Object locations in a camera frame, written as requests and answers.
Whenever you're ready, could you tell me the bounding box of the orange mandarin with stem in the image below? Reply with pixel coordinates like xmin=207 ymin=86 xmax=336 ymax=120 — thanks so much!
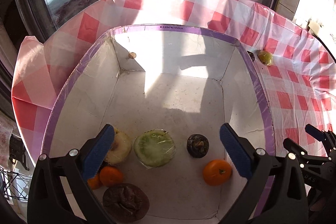
xmin=202 ymin=159 xmax=232 ymax=186

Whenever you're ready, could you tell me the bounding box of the halved yellow apple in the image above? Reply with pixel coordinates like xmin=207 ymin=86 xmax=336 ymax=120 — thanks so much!
xmin=104 ymin=128 xmax=132 ymax=165

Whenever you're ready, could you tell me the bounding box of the small orange mandarin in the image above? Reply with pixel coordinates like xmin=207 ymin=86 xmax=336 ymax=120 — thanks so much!
xmin=87 ymin=173 xmax=102 ymax=190
xmin=99 ymin=166 xmax=124 ymax=188

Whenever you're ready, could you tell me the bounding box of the yellow-green whole fruit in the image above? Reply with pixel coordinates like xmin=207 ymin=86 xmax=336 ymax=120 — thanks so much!
xmin=257 ymin=51 xmax=273 ymax=67

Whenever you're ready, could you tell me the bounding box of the red white checkered tablecloth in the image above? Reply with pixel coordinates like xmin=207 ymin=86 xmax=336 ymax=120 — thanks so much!
xmin=11 ymin=0 xmax=335 ymax=161

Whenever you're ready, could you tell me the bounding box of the small dark water chestnut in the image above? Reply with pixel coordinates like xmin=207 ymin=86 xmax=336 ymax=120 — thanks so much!
xmin=247 ymin=51 xmax=255 ymax=62

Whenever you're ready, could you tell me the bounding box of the white box with purple rim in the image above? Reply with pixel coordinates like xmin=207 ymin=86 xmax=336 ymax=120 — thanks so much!
xmin=42 ymin=25 xmax=274 ymax=223

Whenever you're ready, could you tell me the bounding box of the wrapped green fruit half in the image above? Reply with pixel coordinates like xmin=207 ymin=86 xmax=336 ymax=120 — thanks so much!
xmin=133 ymin=129 xmax=176 ymax=168

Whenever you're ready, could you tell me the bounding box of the dark red shriveled fruit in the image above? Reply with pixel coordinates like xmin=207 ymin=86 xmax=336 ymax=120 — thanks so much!
xmin=102 ymin=183 xmax=150 ymax=223

